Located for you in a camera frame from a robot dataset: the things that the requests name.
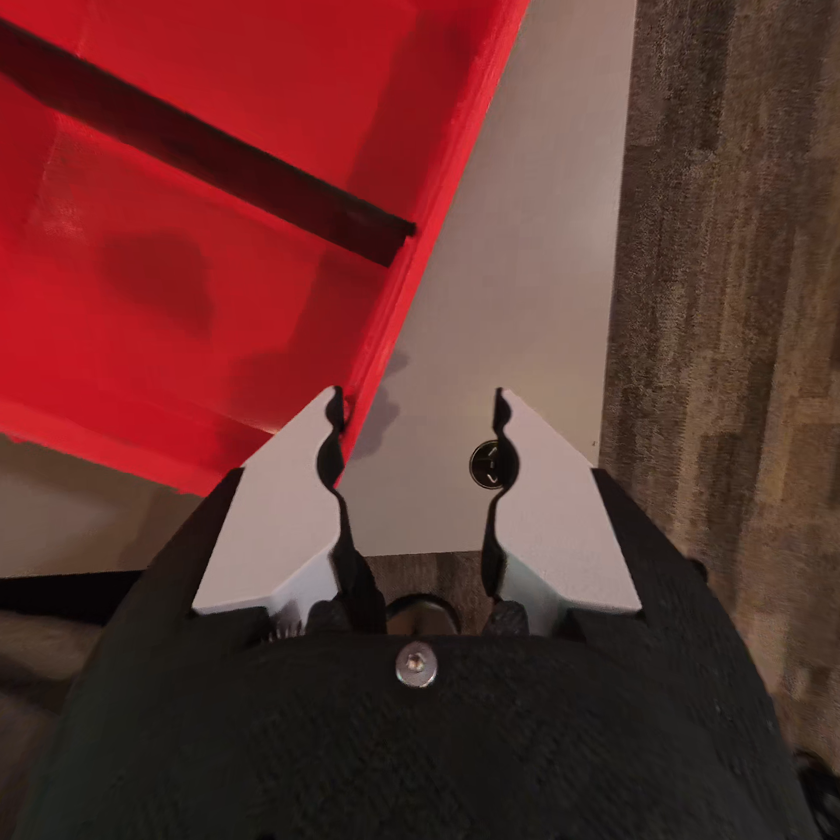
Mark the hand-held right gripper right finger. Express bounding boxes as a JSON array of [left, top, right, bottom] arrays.
[[479, 387, 643, 634]]

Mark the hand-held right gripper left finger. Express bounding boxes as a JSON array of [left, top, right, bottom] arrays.
[[190, 386, 388, 634]]

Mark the red plastic bin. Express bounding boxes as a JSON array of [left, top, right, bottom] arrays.
[[0, 0, 532, 498]]

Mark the round black table button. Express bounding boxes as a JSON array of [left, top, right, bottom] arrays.
[[469, 440, 521, 490]]

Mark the round metal table foot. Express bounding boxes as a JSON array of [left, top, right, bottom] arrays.
[[384, 592, 462, 636]]

